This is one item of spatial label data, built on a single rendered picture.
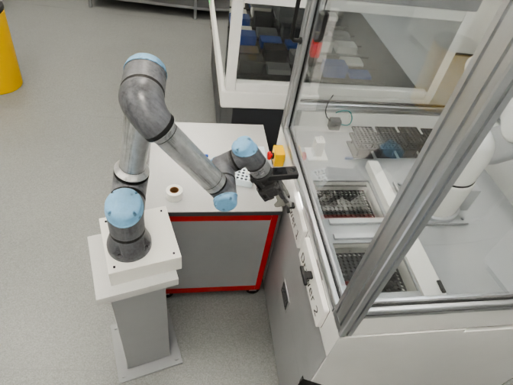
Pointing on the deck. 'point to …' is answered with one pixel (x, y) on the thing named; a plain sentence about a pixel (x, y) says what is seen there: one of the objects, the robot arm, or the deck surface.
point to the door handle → (295, 24)
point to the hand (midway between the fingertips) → (290, 200)
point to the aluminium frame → (417, 194)
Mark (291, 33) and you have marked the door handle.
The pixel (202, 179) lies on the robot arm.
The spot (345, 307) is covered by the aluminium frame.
